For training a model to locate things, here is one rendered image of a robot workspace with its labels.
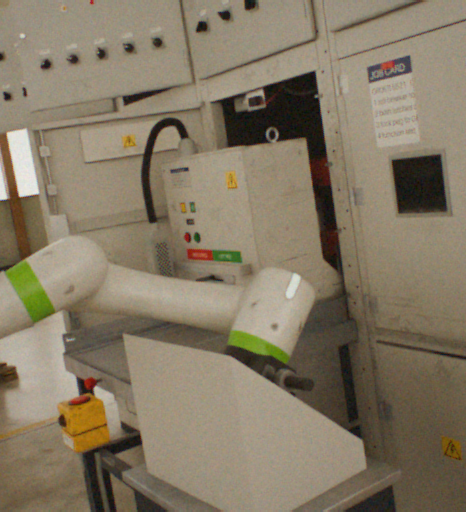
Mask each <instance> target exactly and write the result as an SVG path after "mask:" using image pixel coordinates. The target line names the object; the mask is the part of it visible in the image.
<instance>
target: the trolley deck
mask: <svg viewBox="0 0 466 512"><path fill-rule="evenodd" d="M221 335H224V334H220V333H216V332H213V331H208V330H204V329H200V328H195V327H191V326H185V325H178V326H175V327H171V328H167V329H163V330H160V331H157V332H153V333H150V334H145V335H142V336H139V337H143V338H149V339H153V340H158V341H163V342H169V343H173V345H178V346H183V347H187V346H191V345H195V343H198V342H201V341H204V340H207V339H211V338H215V337H218V336H221ZM357 339H358V337H357V330H356V323H355V319H354V320H347V321H344V323H340V324H337V325H334V326H331V327H328V328H325V329H322V330H318V331H315V332H312V333H309V334H306V335H303V336H300V337H298V339H297V342H296V345H295V347H294V350H293V352H292V354H291V357H290V359H289V361H288V362H287V363H286V364H290V363H293V362H296V361H300V360H302V359H305V358H308V357H311V356H313V355H316V354H319V353H323V352H326V351H328V350H331V349H334V348H337V347H340V346H343V345H346V344H349V342H352V341H354V340H357ZM65 354H66V352H63V357H64V362H65V368H66V371H67V372H69V373H71V374H73V375H75V376H77V377H79V378H81V379H84V380H86V379H87V378H89V377H93V378H95V379H99V378H101V381H100V382H97V384H96V386H98V388H100V389H102V390H105V391H107V392H109V393H111V394H113V395H115V396H117V397H119V398H121V399H123V400H125V401H128V402H130V403H132V404H134V405H136V404H135V399H134V393H133V388H132V382H131V376H130V371H129V364H128V359H127V353H126V348H124V341H120V342H117V343H114V345H110V346H107V347H102V348H99V349H96V350H92V351H89V352H85V353H81V354H78V355H74V356H71V357H69V356H67V355H65Z"/></svg>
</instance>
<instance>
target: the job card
mask: <svg viewBox="0 0 466 512"><path fill-rule="evenodd" d="M366 68H367V76H368V84H369V93H370V100H371V108H372V117H373V124H374V133H375V141H376V148H377V149H380V148H389V147H396V146H404V145H411V144H419V143H423V142H421V134H420V125H419V116H418V107H417V99H416V91H415V82H414V73H413V64H412V56H411V54H409V55H405V56H402V57H397V58H394V59H390V60H387V61H383V62H380V63H375V64H372V65H368V66H366Z"/></svg>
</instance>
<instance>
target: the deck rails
mask: <svg viewBox="0 0 466 512"><path fill-rule="evenodd" d="M347 320H349V318H348V313H347V306H346V298H345V297H341V298H338V299H335V301H332V302H328V303H325V304H322V305H318V306H315V307H312V308H311V310H310V313H309V315H308V318H307V320H306V323H305V326H304V328H303V330H302V333H301V335H300V336H303V335H306V334H309V333H312V332H315V331H318V330H322V329H325V328H328V327H331V326H334V325H337V324H340V323H344V321H347ZM178 325H181V324H176V323H170V321H164V320H158V319H151V318H144V317H136V316H124V317H120V318H117V319H113V320H109V321H106V323H101V324H97V325H94V326H90V327H86V328H83V329H78V330H74V331H71V332H67V333H63V334H62V336H63V341H64V347H65V352H66V354H65V355H67V356H69V357H71V356H74V355H78V354H81V353H85V352H89V351H92V350H96V349H99V348H102V347H107V346H110V345H114V343H117V342H120V341H123V336H122V333H123V334H129V335H133V336H138V337H139V336H142V335H145V334H150V333H153V332H157V331H160V330H163V329H167V328H171V327H175V326H178ZM71 335H74V336H75V339H72V340H68V341H67V339H66V337H68V336H71ZM228 338H229V336H227V335H221V336H218V337H215V338H211V339H207V340H204V341H201V342H198V343H195V345H191V346H187V347H188V348H193V349H198V350H203V351H207V352H213V353H218V354H222V352H223V351H224V349H225V347H226V345H227V342H228Z"/></svg>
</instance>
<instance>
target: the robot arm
mask: <svg viewBox="0 0 466 512"><path fill-rule="evenodd" d="M314 299H315V292H314V290H313V288H312V286H311V285H310V284H309V283H308V282H307V281H306V280H304V279H303V277H301V276H300V275H297V274H295V273H293V272H291V271H288V270H285V269H282V268H275V267H268V268H264V269H262V270H261V271H260V272H259V273H258V274H257V275H255V277H254V279H253V281H252V282H251V283H250V285H249V286H239V285H224V284H213V283H203V282H195V281H187V280H181V279H175V277H169V276H163V275H158V274H153V273H148V272H143V271H139V270H134V269H130V268H126V267H122V266H118V265H114V264H111V263H108V259H107V255H106V253H105V251H103V250H102V248H101V247H100V246H99V245H98V244H97V243H96V242H95V241H93V240H91V239H89V238H86V237H81V236H70V237H66V238H64V239H60V240H59V241H57V242H55V243H53V244H51V245H49V246H48V247H46V248H44V249H42V250H39V251H38V252H36V253H34V254H33V255H31V256H29V258H27V259H26V260H24V261H22V262H21V263H18V264H16V265H15V266H13V267H12V268H10V269H8V270H7V271H5V272H4V270H3V271H2V272H0V339H2V338H5V337H7V336H9V335H12V334H14V333H17V332H19V331H23V330H25V329H28V328H31V327H34V324H35V323H37V321H41V320H43V319H45V318H47V317H49V316H51V315H53V314H55V313H57V312H59V311H62V310H66V311H70V312H84V313H103V314H116V315H127V316H136V317H144V318H151V319H158V320H164V321H170V323H176V324H181V325H185V326H191V327H195V328H200V329H204V330H208V331H213V332H216V333H220V334H224V335H227V336H229V338H228V342H227V345H226V347H225V349H224V351H223V352H222V354H223V355H227V356H231V357H232V358H235V359H236V360H238V361H240V362H241V363H243V364H244V365H246V367H247V368H249V369H251V370H252V371H254V372H255V373H258V374H259V375H261V376H263V377H264V378H266V379H267V380H269V381H270V382H272V383H273V384H275V385H278V386H279V388H281V389H282V390H284V391H285V392H287V393H289V394H290V395H292V396H293V397H295V394H294V393H293V392H292V391H293V390H294V389H296V390H302V391H308V392H310V391H312V389H313V386H314V382H313V380H312V379H309V378H303V377H296V371H295V370H294V369H292V368H291V367H289V366H287V364H286V363H287V362H288V361H289V359H290V357H291V354H292V352H293V350H294V347H295V345H296V342H297V339H298V337H300V335H301V333H302V330H303V328H304V326H305V323H306V320H307V318H308V315H309V313H310V310H311V308H312V306H313V303H314Z"/></svg>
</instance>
